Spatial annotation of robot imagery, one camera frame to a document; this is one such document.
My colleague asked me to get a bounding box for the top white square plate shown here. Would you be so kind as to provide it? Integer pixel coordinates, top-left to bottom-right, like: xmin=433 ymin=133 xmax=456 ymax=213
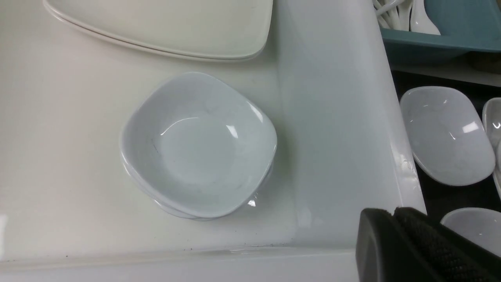
xmin=42 ymin=0 xmax=274 ymax=60

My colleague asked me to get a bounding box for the white square plate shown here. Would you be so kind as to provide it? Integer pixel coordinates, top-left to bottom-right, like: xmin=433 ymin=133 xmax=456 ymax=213
xmin=42 ymin=2 xmax=270 ymax=63
xmin=42 ymin=0 xmax=274 ymax=60

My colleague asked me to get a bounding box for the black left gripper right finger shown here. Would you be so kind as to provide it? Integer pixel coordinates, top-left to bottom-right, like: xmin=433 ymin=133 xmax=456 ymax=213
xmin=393 ymin=207 xmax=501 ymax=282

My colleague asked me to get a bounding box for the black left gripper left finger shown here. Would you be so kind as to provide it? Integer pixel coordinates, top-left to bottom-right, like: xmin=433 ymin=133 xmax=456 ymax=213
xmin=355 ymin=208 xmax=443 ymax=282

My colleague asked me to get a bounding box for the large white plastic tub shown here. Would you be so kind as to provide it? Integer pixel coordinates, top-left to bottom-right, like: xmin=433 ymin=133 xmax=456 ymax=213
xmin=1 ymin=0 xmax=426 ymax=282

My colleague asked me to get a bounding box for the white bowl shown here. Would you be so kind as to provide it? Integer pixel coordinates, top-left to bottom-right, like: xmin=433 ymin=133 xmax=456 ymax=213
xmin=440 ymin=207 xmax=501 ymax=257
xmin=119 ymin=72 xmax=278 ymax=218
xmin=120 ymin=154 xmax=274 ymax=222
xmin=400 ymin=86 xmax=496 ymax=187

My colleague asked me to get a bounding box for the large white rice plate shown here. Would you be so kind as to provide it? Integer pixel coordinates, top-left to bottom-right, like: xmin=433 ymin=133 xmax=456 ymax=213
xmin=482 ymin=98 xmax=501 ymax=195

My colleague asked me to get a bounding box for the black serving tray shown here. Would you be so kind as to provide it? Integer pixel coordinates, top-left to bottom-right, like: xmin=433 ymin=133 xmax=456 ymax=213
xmin=391 ymin=70 xmax=501 ymax=221

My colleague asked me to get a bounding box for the lower white square plate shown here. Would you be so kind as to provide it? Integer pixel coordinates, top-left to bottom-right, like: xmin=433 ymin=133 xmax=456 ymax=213
xmin=42 ymin=2 xmax=270 ymax=63

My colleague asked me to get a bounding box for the teal plastic bin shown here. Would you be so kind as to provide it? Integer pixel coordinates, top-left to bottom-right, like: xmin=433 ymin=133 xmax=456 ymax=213
xmin=381 ymin=0 xmax=501 ymax=65

